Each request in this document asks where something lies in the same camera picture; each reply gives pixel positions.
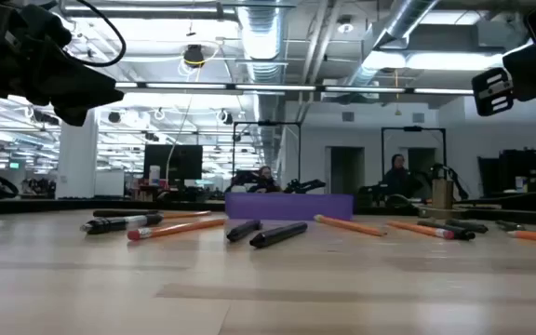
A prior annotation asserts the black background rig frame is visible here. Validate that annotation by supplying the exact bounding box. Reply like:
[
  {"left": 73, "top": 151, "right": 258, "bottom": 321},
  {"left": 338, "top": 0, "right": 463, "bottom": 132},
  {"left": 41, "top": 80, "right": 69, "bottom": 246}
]
[
  {"left": 381, "top": 126, "right": 448, "bottom": 187},
  {"left": 232, "top": 120, "right": 302, "bottom": 193}
]

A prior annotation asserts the black ceiling cable reel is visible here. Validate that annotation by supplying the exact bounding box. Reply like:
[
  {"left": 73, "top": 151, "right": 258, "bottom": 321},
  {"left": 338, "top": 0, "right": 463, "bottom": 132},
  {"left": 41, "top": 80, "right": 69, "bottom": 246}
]
[{"left": 182, "top": 44, "right": 206, "bottom": 69}]

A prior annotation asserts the black left wrist camera cable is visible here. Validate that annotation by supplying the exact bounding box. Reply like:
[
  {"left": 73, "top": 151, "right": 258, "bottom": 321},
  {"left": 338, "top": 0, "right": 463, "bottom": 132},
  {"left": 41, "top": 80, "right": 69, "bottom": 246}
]
[{"left": 60, "top": 0, "right": 127, "bottom": 69}]

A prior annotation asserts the silver ceiling duct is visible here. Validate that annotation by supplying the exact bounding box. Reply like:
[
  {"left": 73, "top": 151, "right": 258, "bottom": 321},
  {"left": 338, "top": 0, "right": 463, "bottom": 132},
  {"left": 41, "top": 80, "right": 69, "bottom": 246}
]
[
  {"left": 237, "top": 0, "right": 288, "bottom": 85},
  {"left": 347, "top": 0, "right": 440, "bottom": 87}
]

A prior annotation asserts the black monitor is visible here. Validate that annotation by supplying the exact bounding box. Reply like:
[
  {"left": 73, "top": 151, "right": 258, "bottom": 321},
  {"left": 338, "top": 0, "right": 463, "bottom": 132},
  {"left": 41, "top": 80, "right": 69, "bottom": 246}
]
[{"left": 143, "top": 144, "right": 204, "bottom": 190}]

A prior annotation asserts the white pillar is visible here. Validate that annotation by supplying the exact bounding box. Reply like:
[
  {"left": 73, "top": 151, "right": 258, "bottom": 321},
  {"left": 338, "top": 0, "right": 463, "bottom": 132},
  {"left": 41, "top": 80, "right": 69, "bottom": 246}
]
[{"left": 55, "top": 109, "right": 100, "bottom": 200}]

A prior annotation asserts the purple plastic supply box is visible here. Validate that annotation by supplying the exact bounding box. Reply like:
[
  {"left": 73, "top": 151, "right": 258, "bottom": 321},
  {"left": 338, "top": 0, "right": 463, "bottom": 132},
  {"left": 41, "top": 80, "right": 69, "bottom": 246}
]
[{"left": 224, "top": 192, "right": 355, "bottom": 221}]

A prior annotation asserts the cylindrical stand with round base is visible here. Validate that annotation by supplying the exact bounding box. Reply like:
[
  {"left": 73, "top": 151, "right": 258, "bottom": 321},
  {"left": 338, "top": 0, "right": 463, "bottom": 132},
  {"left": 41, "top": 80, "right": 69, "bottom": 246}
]
[{"left": 417, "top": 179, "right": 470, "bottom": 221}]

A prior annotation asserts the black table rig frame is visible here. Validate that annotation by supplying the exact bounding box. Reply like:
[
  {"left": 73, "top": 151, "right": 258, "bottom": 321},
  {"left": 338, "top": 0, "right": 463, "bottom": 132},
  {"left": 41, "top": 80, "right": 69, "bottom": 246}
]
[{"left": 0, "top": 185, "right": 536, "bottom": 229}]

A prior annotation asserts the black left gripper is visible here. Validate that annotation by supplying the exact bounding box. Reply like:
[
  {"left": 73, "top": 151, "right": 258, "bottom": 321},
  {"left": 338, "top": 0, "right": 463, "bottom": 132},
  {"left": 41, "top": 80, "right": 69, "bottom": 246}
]
[{"left": 5, "top": 4, "right": 125, "bottom": 127}]

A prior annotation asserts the long ceiling light bar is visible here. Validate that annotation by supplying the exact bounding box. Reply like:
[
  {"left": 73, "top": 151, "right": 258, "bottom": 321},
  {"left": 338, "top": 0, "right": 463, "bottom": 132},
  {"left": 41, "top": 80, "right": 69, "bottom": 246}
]
[{"left": 114, "top": 81, "right": 475, "bottom": 96}]

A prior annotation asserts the black curved hose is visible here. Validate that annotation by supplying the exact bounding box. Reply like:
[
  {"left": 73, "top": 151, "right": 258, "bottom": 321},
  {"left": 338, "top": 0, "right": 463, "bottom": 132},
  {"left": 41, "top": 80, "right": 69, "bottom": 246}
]
[{"left": 0, "top": 171, "right": 20, "bottom": 199}]

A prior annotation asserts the person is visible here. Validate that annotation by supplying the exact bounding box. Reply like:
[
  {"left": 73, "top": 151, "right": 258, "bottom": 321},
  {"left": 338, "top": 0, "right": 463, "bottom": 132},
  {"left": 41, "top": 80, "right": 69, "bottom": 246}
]
[
  {"left": 248, "top": 165, "right": 284, "bottom": 194},
  {"left": 382, "top": 154, "right": 419, "bottom": 199}
]

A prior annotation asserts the short black marker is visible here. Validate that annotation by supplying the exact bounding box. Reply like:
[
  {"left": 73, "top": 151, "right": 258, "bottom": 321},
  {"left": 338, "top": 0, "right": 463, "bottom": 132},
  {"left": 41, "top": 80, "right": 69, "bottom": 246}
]
[{"left": 225, "top": 219, "right": 263, "bottom": 243}]

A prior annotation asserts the orange pencil red eraser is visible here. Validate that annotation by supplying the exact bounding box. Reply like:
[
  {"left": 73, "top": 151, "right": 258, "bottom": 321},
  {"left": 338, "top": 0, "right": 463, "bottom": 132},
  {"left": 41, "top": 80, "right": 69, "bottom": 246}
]
[
  {"left": 127, "top": 218, "right": 228, "bottom": 242},
  {"left": 387, "top": 220, "right": 456, "bottom": 241}
]

